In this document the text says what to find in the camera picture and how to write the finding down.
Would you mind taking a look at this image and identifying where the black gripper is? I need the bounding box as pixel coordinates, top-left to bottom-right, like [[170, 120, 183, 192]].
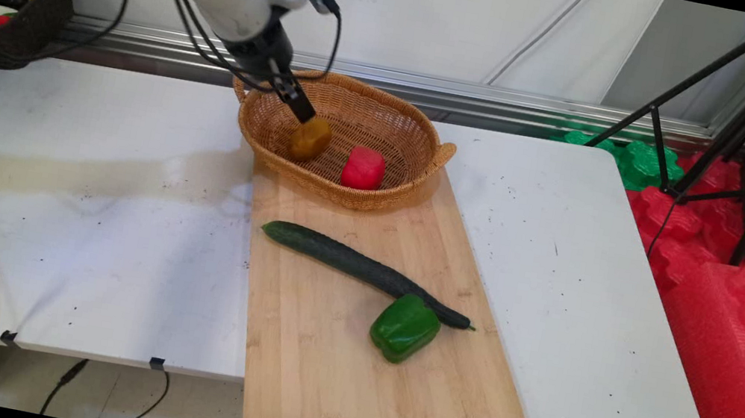
[[210, 10, 332, 126]]

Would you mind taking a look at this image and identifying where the yellow orange bell pepper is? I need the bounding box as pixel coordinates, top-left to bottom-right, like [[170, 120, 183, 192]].
[[287, 113, 336, 166]]

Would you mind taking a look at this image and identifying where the red bell pepper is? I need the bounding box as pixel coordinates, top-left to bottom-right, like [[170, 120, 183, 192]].
[[338, 143, 390, 194]]

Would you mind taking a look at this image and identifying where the oval wicker basket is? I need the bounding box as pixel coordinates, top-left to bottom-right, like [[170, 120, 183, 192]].
[[216, 57, 467, 225]]

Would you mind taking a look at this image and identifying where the dark green cucumber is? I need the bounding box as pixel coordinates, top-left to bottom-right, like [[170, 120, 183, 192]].
[[251, 217, 488, 332]]

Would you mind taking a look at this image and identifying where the green bell pepper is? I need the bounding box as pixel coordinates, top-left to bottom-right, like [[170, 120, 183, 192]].
[[365, 288, 446, 369]]

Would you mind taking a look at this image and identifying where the wooden cutting board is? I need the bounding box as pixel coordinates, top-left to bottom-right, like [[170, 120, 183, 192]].
[[211, 137, 564, 418]]

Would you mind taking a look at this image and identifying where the green foam sheet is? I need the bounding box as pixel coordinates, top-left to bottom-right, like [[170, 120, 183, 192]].
[[546, 125, 688, 199]]

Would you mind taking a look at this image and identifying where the red foam sheet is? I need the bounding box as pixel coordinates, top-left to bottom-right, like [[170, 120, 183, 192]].
[[589, 141, 745, 418]]

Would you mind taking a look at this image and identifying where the black camera usb cable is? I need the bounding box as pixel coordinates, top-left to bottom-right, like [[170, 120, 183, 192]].
[[134, 0, 348, 106]]

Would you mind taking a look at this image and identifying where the aluminium wall rail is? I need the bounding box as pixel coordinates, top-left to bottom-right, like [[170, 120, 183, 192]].
[[63, 13, 718, 157]]

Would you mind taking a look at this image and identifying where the thin black floor cable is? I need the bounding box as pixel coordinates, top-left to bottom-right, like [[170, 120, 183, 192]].
[[118, 364, 172, 418]]

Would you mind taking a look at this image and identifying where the black floor cable with plug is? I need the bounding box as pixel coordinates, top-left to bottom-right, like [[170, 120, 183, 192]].
[[39, 352, 90, 418]]

